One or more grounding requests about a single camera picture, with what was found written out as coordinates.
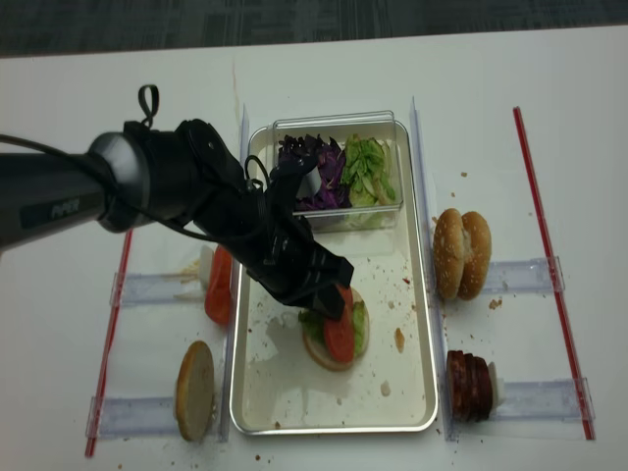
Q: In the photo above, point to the bread crumb piece on tray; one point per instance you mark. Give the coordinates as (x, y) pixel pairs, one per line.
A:
(399, 340)

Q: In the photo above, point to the long clear divider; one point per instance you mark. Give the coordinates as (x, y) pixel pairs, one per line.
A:
(427, 205)
(223, 430)

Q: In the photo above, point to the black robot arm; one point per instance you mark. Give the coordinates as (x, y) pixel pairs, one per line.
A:
(174, 178)

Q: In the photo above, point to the red tomato slice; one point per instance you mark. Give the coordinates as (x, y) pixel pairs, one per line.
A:
(339, 335)

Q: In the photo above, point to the sesame burger bun right half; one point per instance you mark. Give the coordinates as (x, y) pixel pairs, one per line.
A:
(477, 255)

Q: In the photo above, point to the white plastic stopper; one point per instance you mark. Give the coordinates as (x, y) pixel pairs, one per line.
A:
(205, 265)
(497, 385)

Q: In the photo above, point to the clear plastic salad box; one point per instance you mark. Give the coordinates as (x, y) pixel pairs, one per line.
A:
(381, 126)

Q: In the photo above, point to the bottom bun on tray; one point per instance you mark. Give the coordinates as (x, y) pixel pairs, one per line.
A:
(336, 345)

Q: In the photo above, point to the lettuce leaf on bun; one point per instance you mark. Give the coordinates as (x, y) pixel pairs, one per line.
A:
(313, 336)

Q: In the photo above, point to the right red tape strip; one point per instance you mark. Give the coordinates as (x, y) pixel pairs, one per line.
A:
(586, 410)

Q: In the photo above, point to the right long clear divider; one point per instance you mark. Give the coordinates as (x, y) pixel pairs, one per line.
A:
(427, 205)

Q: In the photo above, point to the shredded purple cabbage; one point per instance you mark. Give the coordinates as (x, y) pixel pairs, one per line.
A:
(331, 193)

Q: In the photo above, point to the red tomato slices stack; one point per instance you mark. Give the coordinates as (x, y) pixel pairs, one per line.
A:
(217, 302)

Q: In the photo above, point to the left red tape strip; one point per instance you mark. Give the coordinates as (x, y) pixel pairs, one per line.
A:
(108, 353)

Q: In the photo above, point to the left long clear divider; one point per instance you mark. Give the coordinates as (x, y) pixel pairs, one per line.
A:
(223, 430)

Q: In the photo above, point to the sliced meat patties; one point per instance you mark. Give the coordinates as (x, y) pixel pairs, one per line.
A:
(471, 391)

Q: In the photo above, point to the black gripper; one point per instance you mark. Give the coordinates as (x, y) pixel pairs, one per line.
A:
(257, 225)

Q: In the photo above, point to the upper left clear rail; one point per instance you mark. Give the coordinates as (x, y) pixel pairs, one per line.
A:
(138, 289)

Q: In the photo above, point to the white plastic stopper right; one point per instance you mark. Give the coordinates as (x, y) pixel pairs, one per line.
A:
(497, 385)

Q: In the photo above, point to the bun half standing left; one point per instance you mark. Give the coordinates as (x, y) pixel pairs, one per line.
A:
(195, 392)

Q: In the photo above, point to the white plastic stopper left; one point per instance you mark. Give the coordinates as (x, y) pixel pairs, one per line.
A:
(205, 265)

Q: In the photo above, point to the sesame burger bun half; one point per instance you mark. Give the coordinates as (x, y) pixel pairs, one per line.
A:
(477, 255)
(449, 253)

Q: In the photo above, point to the lower left clear rail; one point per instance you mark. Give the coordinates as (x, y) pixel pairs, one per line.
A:
(118, 417)

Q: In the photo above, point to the red tape strip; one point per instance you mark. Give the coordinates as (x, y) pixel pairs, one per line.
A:
(586, 410)
(108, 353)

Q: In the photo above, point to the upper right clear rail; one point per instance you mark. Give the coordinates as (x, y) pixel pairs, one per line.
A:
(540, 275)

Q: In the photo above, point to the clear rail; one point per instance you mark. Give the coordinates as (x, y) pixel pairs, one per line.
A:
(540, 275)
(118, 417)
(138, 289)

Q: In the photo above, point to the chopped green lettuce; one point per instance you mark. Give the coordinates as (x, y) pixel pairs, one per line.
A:
(367, 172)

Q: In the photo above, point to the white metal tray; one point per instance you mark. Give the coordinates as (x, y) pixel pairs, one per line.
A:
(279, 389)

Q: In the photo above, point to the sesame burger bun left half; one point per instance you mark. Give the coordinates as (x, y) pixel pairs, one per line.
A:
(449, 253)

